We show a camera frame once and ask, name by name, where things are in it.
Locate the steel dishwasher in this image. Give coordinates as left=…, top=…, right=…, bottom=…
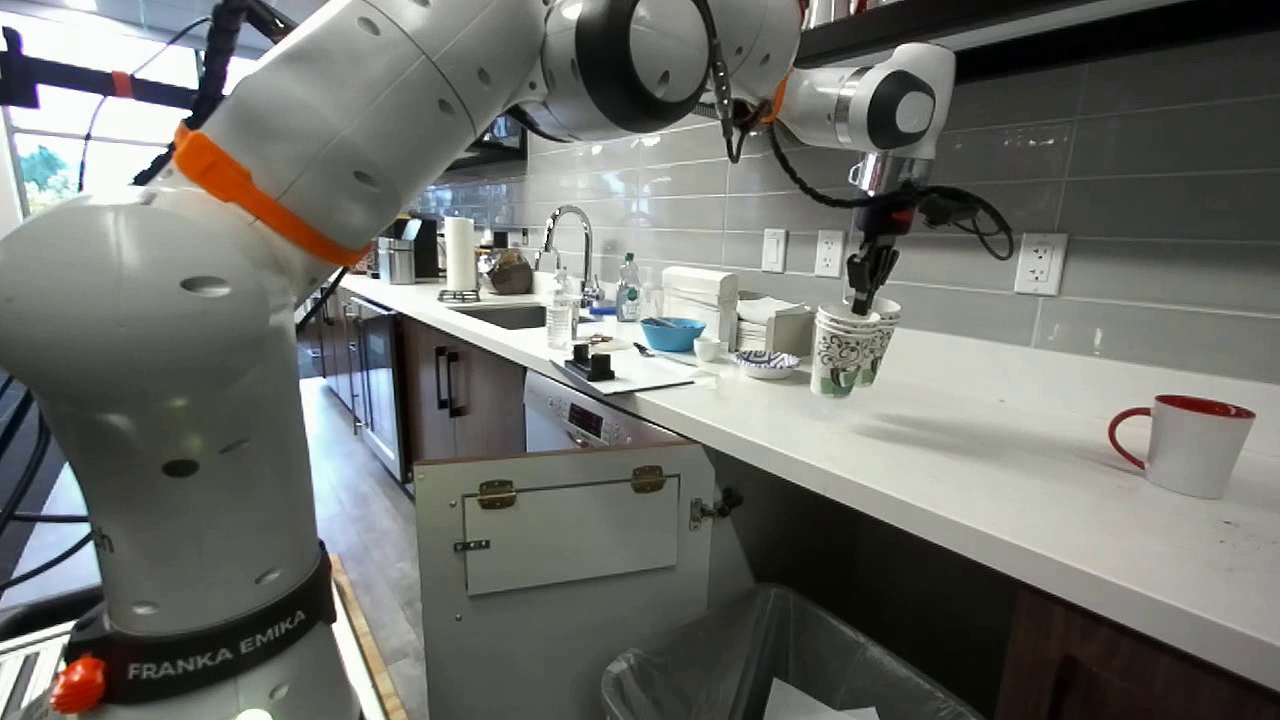
left=515, top=368, right=672, bottom=458

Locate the white mug red inside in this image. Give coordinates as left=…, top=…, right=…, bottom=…
left=1105, top=391, right=1261, bottom=504

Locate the white cutting board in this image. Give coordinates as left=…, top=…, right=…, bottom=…
left=550, top=347, right=702, bottom=402

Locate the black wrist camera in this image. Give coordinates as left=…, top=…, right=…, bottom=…
left=916, top=183, right=986, bottom=232

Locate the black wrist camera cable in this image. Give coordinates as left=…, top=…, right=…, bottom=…
left=696, top=0, right=1020, bottom=269

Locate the black plastic holder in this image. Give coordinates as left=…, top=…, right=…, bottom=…
left=564, top=337, right=620, bottom=383

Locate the white paper sheet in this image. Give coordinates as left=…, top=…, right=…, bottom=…
left=760, top=677, right=883, bottom=720

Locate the black camera stand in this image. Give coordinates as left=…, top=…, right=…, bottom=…
left=0, top=0, right=325, bottom=192

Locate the blue white patterned bowl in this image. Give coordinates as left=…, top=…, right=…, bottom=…
left=736, top=347, right=804, bottom=383

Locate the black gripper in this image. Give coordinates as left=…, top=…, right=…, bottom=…
left=843, top=192, right=930, bottom=320

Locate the dark wall shelf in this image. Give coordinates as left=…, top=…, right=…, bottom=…
left=797, top=0, right=1280, bottom=95

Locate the dark wooden cabinet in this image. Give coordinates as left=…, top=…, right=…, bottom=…
left=991, top=585, right=1280, bottom=720

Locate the clear plastic water bottle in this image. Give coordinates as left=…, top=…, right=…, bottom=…
left=544, top=265, right=583, bottom=354

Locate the blue plastic bowl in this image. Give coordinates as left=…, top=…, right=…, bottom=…
left=637, top=311, right=710, bottom=355

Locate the glass coffee pot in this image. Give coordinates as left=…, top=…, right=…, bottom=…
left=475, top=230, right=541, bottom=299

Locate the brown sink cabinet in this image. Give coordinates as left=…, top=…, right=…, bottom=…
left=298, top=292, right=531, bottom=504

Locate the dark countertop appliance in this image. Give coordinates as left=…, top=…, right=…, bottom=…
left=380, top=211, right=449, bottom=289

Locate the steel sink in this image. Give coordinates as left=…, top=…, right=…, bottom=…
left=449, top=299, right=554, bottom=337

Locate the open cabinet door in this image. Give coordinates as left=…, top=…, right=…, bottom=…
left=413, top=440, right=755, bottom=720

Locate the clear soap bottle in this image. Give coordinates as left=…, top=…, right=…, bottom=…
left=612, top=251, right=646, bottom=329

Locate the white paper towel roll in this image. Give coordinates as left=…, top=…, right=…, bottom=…
left=439, top=211, right=485, bottom=304

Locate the white paper towel stack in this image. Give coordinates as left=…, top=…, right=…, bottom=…
left=658, top=265, right=746, bottom=354

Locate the grey trash bin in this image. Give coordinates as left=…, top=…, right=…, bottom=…
left=597, top=582, right=991, bottom=720

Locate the white wall outlet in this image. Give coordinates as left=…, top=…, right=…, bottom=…
left=813, top=230, right=848, bottom=280
left=1014, top=232, right=1072, bottom=299

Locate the chrome faucet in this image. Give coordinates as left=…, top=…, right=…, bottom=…
left=536, top=202, right=599, bottom=304

